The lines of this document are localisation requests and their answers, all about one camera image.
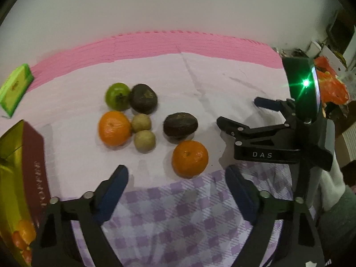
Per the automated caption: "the tan longan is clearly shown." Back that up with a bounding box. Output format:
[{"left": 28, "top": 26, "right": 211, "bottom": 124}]
[
  {"left": 133, "top": 130, "right": 156, "bottom": 153},
  {"left": 131, "top": 113, "right": 152, "bottom": 133}
]

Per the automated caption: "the orange mandarin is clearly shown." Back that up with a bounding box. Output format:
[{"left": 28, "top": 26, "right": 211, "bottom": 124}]
[
  {"left": 171, "top": 140, "right": 209, "bottom": 178},
  {"left": 98, "top": 111, "right": 131, "bottom": 147},
  {"left": 18, "top": 219, "right": 36, "bottom": 245}
]

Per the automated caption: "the orange plastic bag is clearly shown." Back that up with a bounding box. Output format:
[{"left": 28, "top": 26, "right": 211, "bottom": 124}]
[{"left": 314, "top": 56, "right": 349, "bottom": 105}]

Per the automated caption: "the white gloved right hand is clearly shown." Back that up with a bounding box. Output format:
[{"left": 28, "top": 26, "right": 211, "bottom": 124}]
[{"left": 319, "top": 153, "right": 346, "bottom": 212}]

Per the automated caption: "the dark oval fruit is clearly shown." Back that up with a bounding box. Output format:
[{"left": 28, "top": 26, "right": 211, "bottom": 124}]
[{"left": 163, "top": 112, "right": 198, "bottom": 139}]

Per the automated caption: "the dark round fruit back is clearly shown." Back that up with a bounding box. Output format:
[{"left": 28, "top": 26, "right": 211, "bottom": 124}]
[{"left": 129, "top": 84, "right": 158, "bottom": 115}]

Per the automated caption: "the green sleeve forearm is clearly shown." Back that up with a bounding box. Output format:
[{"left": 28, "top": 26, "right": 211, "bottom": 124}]
[{"left": 318, "top": 186, "right": 355, "bottom": 261}]

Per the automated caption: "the green tissue pack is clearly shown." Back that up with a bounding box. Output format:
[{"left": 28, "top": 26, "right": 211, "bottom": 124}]
[{"left": 0, "top": 63, "right": 34, "bottom": 118}]

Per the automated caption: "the red gold toffee tin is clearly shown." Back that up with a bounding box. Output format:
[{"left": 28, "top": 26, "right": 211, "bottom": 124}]
[{"left": 1, "top": 120, "right": 50, "bottom": 266}]

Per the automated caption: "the black camera box green light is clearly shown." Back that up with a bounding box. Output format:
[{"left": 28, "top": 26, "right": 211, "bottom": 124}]
[{"left": 282, "top": 57, "right": 321, "bottom": 123}]

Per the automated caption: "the pink purple checked tablecloth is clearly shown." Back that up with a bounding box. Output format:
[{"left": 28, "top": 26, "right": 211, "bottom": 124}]
[{"left": 25, "top": 29, "right": 320, "bottom": 267}]

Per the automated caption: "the orange mandarin front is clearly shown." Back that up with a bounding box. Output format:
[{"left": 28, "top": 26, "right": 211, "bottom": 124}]
[{"left": 18, "top": 219, "right": 36, "bottom": 245}]

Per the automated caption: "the green tomato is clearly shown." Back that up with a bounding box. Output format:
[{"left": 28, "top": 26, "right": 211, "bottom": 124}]
[{"left": 105, "top": 83, "right": 131, "bottom": 111}]

